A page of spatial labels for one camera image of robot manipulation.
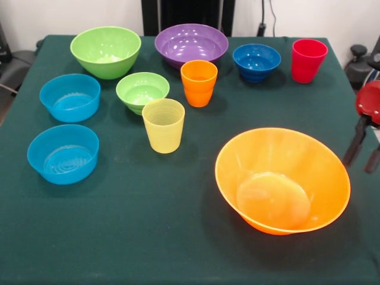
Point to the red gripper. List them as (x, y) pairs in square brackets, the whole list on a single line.
[(371, 101)]

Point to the large orange bowl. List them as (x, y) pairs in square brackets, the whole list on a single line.
[(282, 166)]

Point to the red cup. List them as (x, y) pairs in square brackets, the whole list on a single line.
[(307, 65)]

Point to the dark blue bowl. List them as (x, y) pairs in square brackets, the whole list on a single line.
[(256, 60)]

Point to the orange cup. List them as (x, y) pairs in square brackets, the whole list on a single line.
[(199, 89)]

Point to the yellow cup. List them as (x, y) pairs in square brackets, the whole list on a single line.
[(163, 130)]

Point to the purple bowl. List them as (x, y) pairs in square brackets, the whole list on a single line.
[(191, 44)]

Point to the small green bowl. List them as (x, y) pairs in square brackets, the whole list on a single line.
[(142, 92)]

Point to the dark green tablecloth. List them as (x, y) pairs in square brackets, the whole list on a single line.
[(118, 222)]

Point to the large green bowl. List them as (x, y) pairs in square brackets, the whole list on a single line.
[(105, 53)]

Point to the light blue bowl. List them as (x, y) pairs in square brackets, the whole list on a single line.
[(63, 157), (70, 99)]

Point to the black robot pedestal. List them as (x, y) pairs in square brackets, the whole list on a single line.
[(190, 12)]

